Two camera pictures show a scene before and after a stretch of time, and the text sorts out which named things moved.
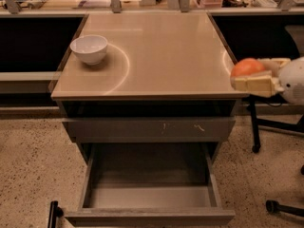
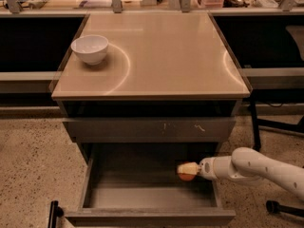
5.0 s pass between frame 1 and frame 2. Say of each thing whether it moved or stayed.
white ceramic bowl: stayed
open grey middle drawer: stayed
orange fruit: moved
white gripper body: moved
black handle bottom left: stayed
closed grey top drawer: stayed
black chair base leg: stayed
